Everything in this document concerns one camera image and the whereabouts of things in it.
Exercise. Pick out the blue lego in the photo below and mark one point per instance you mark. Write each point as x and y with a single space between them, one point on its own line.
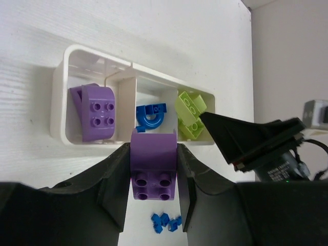
150 117

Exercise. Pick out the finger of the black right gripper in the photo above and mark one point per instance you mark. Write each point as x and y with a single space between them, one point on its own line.
248 146

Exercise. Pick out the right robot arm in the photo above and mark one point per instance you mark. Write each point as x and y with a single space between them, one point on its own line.
288 167

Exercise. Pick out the white divided sorting tray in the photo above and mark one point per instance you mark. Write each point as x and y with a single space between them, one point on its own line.
132 85

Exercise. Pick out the purple butterfly lego brick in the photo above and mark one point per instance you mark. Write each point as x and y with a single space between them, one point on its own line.
153 165

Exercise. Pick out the blue lego brick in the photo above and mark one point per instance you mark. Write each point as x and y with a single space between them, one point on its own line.
174 224
159 222

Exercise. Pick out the purple rounded lego brick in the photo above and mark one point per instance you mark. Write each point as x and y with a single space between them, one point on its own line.
95 106

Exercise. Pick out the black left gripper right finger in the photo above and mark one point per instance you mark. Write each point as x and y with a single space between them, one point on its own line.
217 211

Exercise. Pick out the green square lego brick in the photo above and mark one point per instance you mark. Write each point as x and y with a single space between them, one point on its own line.
191 132

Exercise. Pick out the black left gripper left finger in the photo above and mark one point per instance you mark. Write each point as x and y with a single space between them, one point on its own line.
86 209

